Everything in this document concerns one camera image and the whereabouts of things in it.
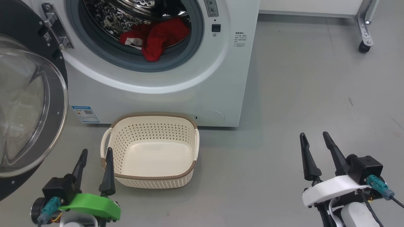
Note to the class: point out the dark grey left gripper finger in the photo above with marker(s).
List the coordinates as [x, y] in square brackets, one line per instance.
[79, 167]
[108, 179]

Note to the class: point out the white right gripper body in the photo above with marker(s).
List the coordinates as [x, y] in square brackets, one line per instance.
[331, 189]

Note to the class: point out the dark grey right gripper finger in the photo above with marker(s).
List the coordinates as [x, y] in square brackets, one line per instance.
[311, 167]
[340, 164]

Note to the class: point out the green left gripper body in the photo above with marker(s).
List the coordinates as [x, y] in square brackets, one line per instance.
[91, 203]

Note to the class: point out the dark round glass washer door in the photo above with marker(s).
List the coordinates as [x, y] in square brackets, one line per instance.
[19, 110]

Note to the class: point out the cream perforated laundry basket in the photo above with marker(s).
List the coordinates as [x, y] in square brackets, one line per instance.
[151, 157]

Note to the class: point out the white washing machine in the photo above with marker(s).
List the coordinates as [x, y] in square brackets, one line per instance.
[157, 94]

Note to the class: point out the black door latch slot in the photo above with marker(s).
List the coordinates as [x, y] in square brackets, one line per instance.
[216, 28]

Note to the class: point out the blue energy label sticker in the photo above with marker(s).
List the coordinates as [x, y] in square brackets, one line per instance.
[85, 114]

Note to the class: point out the printed text label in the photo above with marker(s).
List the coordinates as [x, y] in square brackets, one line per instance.
[240, 39]

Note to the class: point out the grey warning sticker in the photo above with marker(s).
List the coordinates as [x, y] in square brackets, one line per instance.
[210, 8]

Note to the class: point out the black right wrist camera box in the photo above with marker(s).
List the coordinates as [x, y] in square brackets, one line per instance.
[366, 167]

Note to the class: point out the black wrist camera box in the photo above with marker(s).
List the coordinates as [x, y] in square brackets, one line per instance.
[58, 187]
[366, 167]

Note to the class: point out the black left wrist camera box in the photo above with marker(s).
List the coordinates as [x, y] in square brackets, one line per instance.
[58, 187]

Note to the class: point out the teal left camera connector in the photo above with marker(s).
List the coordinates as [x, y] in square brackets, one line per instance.
[49, 209]

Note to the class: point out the teal camera connector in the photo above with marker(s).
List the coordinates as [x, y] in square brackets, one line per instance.
[49, 209]
[378, 186]

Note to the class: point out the teal right camera connector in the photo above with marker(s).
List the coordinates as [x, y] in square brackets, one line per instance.
[378, 186]

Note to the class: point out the metal frame leg with caster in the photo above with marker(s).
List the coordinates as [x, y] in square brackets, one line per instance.
[364, 31]

